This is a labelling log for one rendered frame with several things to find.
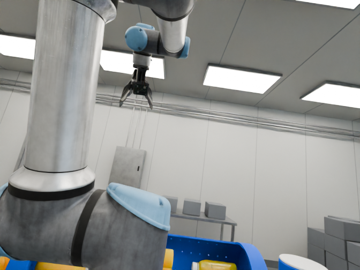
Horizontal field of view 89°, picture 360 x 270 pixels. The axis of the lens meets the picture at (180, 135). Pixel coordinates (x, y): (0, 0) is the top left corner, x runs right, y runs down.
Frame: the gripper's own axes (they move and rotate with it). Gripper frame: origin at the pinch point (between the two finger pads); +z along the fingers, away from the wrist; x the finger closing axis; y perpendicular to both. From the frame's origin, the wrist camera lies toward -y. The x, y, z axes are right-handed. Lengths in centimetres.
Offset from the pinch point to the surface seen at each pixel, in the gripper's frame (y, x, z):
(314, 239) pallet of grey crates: -35, 337, 222
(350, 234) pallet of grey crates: -2, 330, 164
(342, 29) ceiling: -95, 235, -88
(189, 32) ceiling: -185, 82, -51
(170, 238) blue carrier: 37, 17, 48
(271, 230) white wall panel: -89, 310, 265
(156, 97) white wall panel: -338, 86, 85
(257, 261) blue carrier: 59, 43, 35
